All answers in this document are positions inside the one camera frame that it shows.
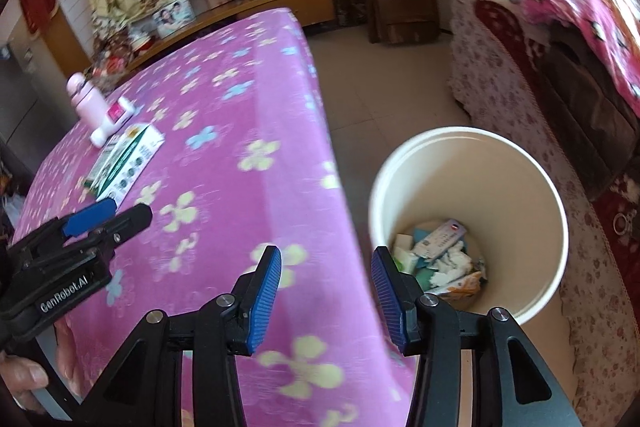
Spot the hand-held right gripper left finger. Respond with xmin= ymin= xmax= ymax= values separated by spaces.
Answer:
xmin=87 ymin=245 xmax=282 ymax=427

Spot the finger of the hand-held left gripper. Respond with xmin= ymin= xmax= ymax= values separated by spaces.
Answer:
xmin=22 ymin=205 xmax=153 ymax=278
xmin=7 ymin=198 xmax=118 ymax=258

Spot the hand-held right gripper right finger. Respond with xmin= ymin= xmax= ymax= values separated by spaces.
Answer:
xmin=371 ymin=246 xmax=583 ymax=427

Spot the green and white milk carton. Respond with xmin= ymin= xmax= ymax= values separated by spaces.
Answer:
xmin=82 ymin=123 xmax=166 ymax=202

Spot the white paper box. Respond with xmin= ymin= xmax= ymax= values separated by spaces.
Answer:
xmin=412 ymin=219 xmax=468 ymax=260

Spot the white trash bin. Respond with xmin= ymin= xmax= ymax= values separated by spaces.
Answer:
xmin=368 ymin=127 xmax=569 ymax=327

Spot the person's left hand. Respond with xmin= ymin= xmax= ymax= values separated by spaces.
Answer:
xmin=0 ymin=354 xmax=49 ymax=414

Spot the crumpled white tissue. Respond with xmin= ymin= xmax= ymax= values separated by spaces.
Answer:
xmin=432 ymin=243 xmax=473 ymax=288

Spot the white bottle with pink label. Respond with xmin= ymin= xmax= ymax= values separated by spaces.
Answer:
xmin=90 ymin=99 xmax=137 ymax=146

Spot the pink water bottle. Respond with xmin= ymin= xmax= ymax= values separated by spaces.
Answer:
xmin=66 ymin=73 xmax=108 ymax=130

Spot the grey metal cabinet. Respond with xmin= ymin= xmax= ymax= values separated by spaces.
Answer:
xmin=0 ymin=42 xmax=76 ymax=148

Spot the pink floral tablecloth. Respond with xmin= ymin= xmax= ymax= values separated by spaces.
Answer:
xmin=10 ymin=7 xmax=421 ymax=427

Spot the pile of assorted small items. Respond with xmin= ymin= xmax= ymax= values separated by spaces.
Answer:
xmin=92 ymin=27 xmax=156 ymax=78

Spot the framed photo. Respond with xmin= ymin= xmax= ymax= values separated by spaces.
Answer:
xmin=151 ymin=0 xmax=196 ymax=38

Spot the floral covered sofa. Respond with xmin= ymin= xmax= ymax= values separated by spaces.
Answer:
xmin=446 ymin=0 xmax=640 ymax=427

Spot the wooden cabinet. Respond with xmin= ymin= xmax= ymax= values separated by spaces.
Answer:
xmin=125 ymin=0 xmax=335 ymax=72

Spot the dark brown blanket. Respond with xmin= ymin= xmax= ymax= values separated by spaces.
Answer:
xmin=537 ymin=19 xmax=640 ymax=202

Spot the pink printed blanket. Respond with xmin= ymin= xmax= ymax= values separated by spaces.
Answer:
xmin=520 ymin=0 xmax=640 ymax=120

